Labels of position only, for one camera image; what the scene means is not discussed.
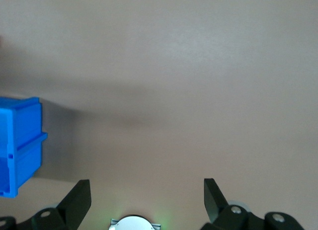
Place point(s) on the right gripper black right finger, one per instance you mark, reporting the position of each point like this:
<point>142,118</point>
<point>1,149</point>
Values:
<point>218,212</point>

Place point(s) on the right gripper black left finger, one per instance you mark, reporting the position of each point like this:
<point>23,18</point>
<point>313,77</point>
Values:
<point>70,207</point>

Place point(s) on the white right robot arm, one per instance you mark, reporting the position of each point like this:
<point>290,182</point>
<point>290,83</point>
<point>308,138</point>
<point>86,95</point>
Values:
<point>134,223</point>

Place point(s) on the blue plastic storage bin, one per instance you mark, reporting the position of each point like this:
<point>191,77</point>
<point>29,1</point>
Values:
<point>22,140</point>

